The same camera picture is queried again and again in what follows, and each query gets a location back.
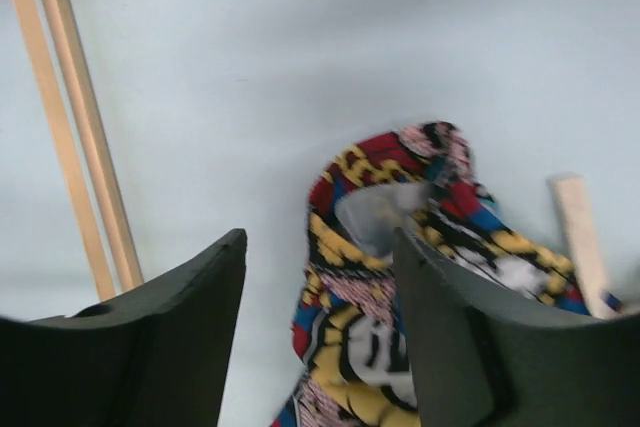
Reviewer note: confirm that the wooden clothes rack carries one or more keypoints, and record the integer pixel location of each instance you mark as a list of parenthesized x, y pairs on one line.
[(60, 69)]

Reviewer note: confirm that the comic print shorts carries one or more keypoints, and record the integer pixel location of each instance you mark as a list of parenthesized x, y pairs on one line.
[(348, 330)]

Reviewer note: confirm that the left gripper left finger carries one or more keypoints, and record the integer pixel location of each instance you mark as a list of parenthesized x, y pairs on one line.
[(157, 355)]

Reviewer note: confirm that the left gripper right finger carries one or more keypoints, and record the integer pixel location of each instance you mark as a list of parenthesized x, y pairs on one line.
[(483, 355)]

